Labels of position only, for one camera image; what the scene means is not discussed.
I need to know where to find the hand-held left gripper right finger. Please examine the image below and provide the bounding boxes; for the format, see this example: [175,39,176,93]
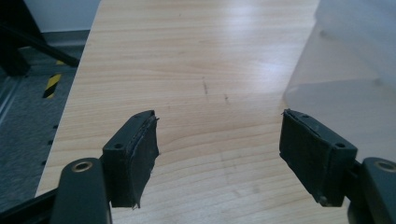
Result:
[278,108,359,208]

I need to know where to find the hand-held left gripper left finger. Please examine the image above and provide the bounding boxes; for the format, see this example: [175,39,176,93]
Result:
[102,109,161,209]

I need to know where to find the clear plastic storage box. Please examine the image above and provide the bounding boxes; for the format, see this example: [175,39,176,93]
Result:
[281,0,396,162]

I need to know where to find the yellow black striped tape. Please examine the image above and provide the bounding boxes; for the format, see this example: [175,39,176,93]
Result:
[42,60,65,100]

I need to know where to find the black metal stand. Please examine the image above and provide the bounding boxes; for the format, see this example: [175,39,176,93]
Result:
[0,0,80,77]

